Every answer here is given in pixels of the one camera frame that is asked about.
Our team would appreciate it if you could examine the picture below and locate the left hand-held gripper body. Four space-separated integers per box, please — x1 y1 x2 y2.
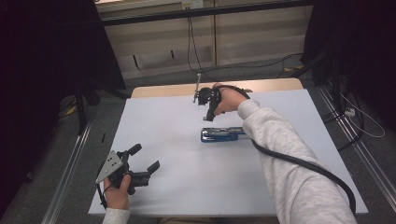
94 150 152 196

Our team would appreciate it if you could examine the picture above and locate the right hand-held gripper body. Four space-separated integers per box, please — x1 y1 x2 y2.
192 73 220 107

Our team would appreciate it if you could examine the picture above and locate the blue metallic tool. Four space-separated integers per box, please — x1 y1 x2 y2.
200 126 248 144

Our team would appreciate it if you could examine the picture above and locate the person's right hand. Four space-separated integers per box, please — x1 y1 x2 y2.
212 82 250 117

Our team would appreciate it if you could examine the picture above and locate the person's left hand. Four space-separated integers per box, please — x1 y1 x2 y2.
103 174 133 211

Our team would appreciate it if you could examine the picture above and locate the white table mat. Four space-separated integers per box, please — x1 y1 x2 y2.
88 88 370 217

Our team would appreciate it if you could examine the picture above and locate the wooden table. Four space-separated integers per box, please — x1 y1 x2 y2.
130 77 304 99

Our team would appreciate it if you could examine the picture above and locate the black metal stand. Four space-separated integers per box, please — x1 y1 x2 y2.
74 76 101 136

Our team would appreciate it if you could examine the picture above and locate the black curtain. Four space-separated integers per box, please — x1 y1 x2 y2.
0 0 127 216
301 0 396 133

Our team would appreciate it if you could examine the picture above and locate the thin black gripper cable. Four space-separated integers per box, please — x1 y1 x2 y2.
96 182 108 209

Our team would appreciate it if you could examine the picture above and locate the aluminium floor rail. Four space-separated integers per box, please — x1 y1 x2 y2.
40 120 93 224
317 86 396 204

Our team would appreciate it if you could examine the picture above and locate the black floor cable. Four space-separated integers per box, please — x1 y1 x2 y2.
186 16 304 82

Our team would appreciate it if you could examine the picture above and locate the white wall socket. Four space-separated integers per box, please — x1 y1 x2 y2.
181 0 205 10

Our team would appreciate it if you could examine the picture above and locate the white floor cable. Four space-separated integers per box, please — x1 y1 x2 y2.
339 92 387 139

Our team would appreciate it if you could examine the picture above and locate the thick black gripper cable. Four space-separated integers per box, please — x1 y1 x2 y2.
217 84 357 216

